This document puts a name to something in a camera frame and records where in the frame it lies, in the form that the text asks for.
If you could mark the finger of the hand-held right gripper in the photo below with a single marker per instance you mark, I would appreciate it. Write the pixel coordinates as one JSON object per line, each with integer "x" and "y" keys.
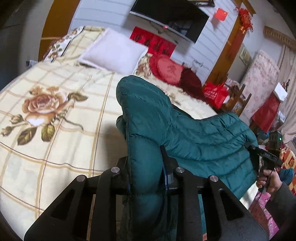
{"x": 252, "y": 147}

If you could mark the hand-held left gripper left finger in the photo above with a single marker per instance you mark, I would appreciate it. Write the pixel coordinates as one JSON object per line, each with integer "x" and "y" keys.
{"x": 120, "y": 178}

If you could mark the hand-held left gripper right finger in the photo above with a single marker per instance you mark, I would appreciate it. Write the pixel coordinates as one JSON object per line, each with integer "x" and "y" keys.
{"x": 171, "y": 178}

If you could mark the green puffer jacket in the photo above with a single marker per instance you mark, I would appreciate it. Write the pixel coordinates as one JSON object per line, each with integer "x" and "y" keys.
{"x": 185, "y": 139}

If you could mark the person's right forearm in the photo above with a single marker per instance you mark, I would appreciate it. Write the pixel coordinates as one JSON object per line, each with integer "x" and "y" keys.
{"x": 283, "y": 206}

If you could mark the person's right hand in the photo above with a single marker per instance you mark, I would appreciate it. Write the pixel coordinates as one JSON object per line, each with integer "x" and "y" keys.
{"x": 271, "y": 179}

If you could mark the teal cloth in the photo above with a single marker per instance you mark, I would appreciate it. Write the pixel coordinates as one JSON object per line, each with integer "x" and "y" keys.
{"x": 286, "y": 175}

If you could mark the red hanging cloth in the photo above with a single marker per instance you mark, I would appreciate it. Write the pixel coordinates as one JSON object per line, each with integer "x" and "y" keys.
{"x": 266, "y": 113}

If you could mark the wooden chair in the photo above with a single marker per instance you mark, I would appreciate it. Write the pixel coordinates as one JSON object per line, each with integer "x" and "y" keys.
{"x": 238, "y": 99}

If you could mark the beige curtain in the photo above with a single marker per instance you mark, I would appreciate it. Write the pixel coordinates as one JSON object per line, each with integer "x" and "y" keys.
{"x": 289, "y": 104}

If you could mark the pink patterned box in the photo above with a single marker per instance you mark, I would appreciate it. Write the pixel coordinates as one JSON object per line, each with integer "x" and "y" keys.
{"x": 261, "y": 215}

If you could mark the white paper sheet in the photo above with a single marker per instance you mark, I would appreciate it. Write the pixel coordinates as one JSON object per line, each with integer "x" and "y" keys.
{"x": 281, "y": 91}

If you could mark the red gift bag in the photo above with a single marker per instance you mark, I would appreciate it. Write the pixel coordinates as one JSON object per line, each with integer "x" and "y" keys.
{"x": 215, "y": 95}

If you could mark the pink floral quilt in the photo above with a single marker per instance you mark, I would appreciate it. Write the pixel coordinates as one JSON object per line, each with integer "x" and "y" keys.
{"x": 260, "y": 78}

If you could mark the floral checked bed blanket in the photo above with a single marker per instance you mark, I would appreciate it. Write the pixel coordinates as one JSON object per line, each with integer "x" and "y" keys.
{"x": 69, "y": 129}

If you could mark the dark red velvet pillow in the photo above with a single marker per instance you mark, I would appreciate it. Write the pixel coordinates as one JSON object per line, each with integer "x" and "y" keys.
{"x": 192, "y": 82}

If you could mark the red heart-shaped pillow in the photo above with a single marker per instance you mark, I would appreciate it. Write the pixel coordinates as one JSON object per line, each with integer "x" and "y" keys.
{"x": 167, "y": 68}

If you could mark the carved wooden cornice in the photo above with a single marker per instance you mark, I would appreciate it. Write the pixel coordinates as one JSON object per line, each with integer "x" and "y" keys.
{"x": 278, "y": 36}

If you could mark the white pillow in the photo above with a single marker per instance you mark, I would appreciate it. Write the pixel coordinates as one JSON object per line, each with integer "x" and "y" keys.
{"x": 113, "y": 53}

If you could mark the small red flag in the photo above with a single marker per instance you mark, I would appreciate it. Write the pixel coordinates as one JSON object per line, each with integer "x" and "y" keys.
{"x": 221, "y": 14}

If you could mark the black curved television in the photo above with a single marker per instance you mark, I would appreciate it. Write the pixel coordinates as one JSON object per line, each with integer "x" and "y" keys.
{"x": 175, "y": 16}

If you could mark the black framed picture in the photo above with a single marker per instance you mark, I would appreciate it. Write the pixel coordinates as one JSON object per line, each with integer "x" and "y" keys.
{"x": 204, "y": 2}

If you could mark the grey refrigerator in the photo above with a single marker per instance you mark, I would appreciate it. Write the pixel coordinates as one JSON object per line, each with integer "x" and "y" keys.
{"x": 13, "y": 58}

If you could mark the small wall picture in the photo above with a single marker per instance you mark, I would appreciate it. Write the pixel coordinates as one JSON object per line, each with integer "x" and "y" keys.
{"x": 245, "y": 54}

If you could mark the red knot wall ornament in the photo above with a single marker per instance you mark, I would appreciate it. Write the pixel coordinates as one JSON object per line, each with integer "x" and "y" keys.
{"x": 245, "y": 19}

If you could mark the red wall banner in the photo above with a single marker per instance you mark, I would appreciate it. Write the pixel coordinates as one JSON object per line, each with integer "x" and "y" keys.
{"x": 159, "y": 45}

